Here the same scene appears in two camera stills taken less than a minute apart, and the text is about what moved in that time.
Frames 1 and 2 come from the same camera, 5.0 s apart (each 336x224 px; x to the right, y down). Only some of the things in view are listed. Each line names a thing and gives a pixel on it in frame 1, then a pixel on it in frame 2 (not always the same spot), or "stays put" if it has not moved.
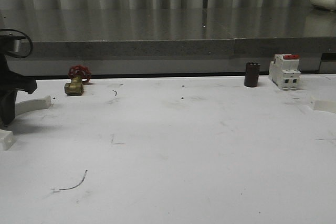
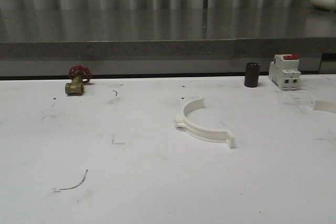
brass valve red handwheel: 79,74 stays put
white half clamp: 323,105 stays put
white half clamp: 6,136 → 180,123
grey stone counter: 172,41 stays put
